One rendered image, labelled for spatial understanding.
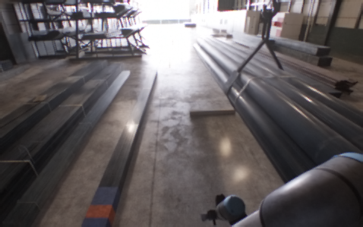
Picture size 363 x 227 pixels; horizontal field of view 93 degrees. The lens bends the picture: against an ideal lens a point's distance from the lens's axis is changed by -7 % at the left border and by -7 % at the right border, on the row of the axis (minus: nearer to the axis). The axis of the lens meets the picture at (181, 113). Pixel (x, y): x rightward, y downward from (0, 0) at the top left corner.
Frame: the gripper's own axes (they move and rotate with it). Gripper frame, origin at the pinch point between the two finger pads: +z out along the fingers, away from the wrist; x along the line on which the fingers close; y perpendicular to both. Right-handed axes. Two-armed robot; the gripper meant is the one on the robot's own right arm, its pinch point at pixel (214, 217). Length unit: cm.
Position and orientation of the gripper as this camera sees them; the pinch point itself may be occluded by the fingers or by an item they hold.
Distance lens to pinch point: 125.6
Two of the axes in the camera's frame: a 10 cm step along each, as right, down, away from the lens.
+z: -1.5, 6.3, 7.7
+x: 9.8, 0.1, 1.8
